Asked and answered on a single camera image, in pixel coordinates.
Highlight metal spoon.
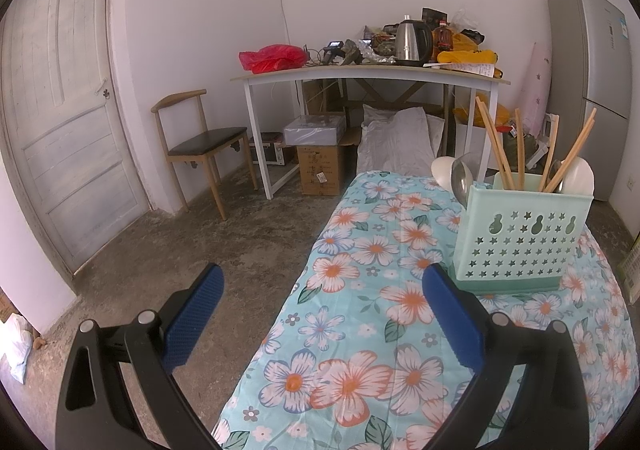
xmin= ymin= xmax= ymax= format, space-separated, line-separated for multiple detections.
xmin=451 ymin=154 xmax=475 ymax=210
xmin=549 ymin=159 xmax=568 ymax=193

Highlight floral blanket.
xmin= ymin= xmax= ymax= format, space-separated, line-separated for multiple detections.
xmin=210 ymin=170 xmax=638 ymax=450

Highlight white door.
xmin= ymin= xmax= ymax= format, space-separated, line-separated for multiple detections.
xmin=0 ymin=0 xmax=151 ymax=276

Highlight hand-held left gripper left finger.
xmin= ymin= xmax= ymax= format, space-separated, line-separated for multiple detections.
xmin=55 ymin=263 xmax=226 ymax=450

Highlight red plastic bag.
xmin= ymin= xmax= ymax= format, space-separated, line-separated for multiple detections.
xmin=238 ymin=44 xmax=307 ymax=75

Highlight clear plastic bag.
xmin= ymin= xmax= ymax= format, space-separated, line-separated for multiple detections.
xmin=452 ymin=8 xmax=481 ymax=34

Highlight brown cardboard box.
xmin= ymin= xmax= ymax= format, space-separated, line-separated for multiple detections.
xmin=296 ymin=143 xmax=353 ymax=197

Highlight grey flat box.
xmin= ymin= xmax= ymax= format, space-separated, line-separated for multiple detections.
xmin=283 ymin=114 xmax=347 ymax=147

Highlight steel electric kettle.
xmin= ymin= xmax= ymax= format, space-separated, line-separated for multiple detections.
xmin=395 ymin=16 xmax=435 ymax=67

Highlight black handheld device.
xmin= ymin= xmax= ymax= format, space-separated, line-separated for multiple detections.
xmin=320 ymin=39 xmax=346 ymax=66

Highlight wooden chopstick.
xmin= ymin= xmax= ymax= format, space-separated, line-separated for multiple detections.
xmin=475 ymin=97 xmax=508 ymax=191
xmin=544 ymin=108 xmax=598 ymax=193
xmin=515 ymin=109 xmax=526 ymax=174
xmin=542 ymin=111 xmax=560 ymax=191
xmin=552 ymin=116 xmax=598 ymax=194
xmin=482 ymin=120 xmax=516 ymax=191

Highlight white sack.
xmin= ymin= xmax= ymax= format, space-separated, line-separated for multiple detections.
xmin=356 ymin=104 xmax=446 ymax=177

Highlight grey crumpled bag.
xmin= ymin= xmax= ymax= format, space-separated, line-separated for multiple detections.
xmin=342 ymin=38 xmax=396 ymax=66

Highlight pink rolled mat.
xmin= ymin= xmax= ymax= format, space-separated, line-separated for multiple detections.
xmin=517 ymin=41 xmax=552 ymax=131

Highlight small oven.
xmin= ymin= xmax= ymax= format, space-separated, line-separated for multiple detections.
xmin=250 ymin=131 xmax=288 ymax=166

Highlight wooden chair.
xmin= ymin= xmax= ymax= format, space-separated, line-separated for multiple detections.
xmin=151 ymin=89 xmax=258 ymax=220

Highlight white plastic stool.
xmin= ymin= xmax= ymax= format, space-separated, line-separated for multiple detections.
xmin=530 ymin=113 xmax=561 ymax=168

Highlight mint green utensil holder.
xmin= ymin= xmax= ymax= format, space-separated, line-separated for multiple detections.
xmin=447 ymin=173 xmax=595 ymax=292

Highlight grey refrigerator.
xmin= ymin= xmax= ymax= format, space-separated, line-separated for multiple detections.
xmin=546 ymin=0 xmax=633 ymax=202

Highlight white plastic bag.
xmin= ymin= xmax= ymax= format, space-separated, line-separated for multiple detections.
xmin=2 ymin=315 xmax=35 ymax=385

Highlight white table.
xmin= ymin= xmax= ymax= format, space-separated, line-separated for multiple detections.
xmin=230 ymin=64 xmax=513 ymax=201

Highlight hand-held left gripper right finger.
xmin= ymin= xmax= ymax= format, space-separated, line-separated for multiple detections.
xmin=421 ymin=263 xmax=591 ymax=450

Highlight yellow plastic bag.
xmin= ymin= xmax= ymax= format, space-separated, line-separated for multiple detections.
xmin=454 ymin=93 xmax=521 ymax=128

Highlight yellow cloth bundle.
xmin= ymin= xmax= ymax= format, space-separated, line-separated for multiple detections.
xmin=437 ymin=30 xmax=503 ymax=78

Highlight white plastic rice spoon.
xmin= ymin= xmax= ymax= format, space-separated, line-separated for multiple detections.
xmin=559 ymin=156 xmax=596 ymax=196

